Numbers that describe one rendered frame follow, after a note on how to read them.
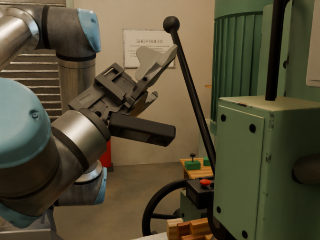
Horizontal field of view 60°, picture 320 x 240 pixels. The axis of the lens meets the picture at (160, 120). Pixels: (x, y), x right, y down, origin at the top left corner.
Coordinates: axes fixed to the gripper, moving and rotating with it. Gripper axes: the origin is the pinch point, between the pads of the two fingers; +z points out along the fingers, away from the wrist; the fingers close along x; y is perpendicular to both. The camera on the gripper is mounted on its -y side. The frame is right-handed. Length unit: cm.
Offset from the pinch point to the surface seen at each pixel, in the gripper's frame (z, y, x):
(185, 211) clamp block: -6.1, -23.8, 36.4
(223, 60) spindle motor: 3.0, -7.4, -8.4
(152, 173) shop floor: 96, -3, 276
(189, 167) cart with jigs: 65, -25, 146
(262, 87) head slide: -1.8, -15.1, -12.8
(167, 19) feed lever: 5.7, 6.5, -5.7
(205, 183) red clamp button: -0.7, -22.2, 24.7
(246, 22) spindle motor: 5.4, -6.7, -15.3
